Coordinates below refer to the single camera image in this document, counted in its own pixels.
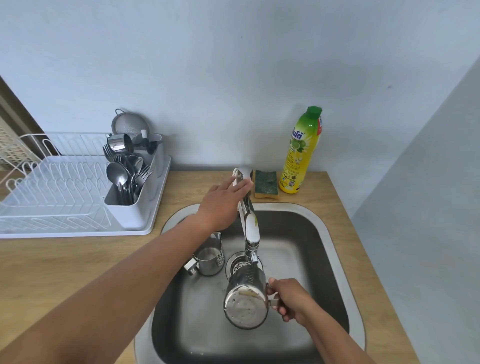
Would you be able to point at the bunch of steel cutlery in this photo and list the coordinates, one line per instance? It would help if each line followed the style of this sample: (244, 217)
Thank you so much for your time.
(122, 176)

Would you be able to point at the white cutlery holder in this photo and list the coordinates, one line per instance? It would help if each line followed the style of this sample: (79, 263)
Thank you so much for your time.
(131, 213)

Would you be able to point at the brown window frame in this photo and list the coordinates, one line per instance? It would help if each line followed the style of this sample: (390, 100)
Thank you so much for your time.
(22, 120)

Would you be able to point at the person's right thumb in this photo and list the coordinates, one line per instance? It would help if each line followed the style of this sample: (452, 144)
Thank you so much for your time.
(276, 285)

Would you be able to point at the steel mesh strainer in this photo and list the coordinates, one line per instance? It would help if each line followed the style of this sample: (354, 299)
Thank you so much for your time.
(129, 123)

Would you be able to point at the small shiny steel cup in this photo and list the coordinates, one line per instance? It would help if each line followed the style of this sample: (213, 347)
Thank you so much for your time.
(119, 142)

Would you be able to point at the person's left forearm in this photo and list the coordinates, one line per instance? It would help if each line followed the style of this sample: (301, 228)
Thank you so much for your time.
(112, 292)

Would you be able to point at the person's left fingers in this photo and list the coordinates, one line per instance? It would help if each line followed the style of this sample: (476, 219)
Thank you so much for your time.
(236, 185)

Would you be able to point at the steel sink drain strainer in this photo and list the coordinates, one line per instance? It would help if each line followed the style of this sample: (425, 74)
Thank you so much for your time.
(235, 264)

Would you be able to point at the green and yellow sponge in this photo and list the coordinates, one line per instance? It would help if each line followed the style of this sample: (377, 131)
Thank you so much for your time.
(266, 183)

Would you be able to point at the chrome sink faucet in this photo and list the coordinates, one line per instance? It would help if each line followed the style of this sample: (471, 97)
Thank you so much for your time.
(250, 228)

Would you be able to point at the yellow dish soap bottle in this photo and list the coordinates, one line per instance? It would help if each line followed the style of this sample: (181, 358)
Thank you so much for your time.
(298, 157)

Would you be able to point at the steel mug with spout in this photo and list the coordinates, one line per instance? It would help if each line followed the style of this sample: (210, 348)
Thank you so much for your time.
(210, 258)

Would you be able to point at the white drainer tray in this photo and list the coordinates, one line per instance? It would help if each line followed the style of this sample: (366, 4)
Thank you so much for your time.
(131, 229)

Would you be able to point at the person's right hand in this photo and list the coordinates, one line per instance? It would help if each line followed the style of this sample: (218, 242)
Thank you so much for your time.
(296, 300)

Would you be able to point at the person's right forearm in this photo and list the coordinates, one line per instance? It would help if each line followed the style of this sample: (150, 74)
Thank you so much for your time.
(337, 337)

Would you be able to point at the stainless steel sink basin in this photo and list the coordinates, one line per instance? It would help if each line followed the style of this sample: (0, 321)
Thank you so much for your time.
(187, 318)

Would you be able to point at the person's left hand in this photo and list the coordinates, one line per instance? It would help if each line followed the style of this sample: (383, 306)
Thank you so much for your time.
(219, 206)

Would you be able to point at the dented steel mug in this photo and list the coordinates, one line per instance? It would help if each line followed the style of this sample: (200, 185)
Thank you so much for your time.
(245, 303)

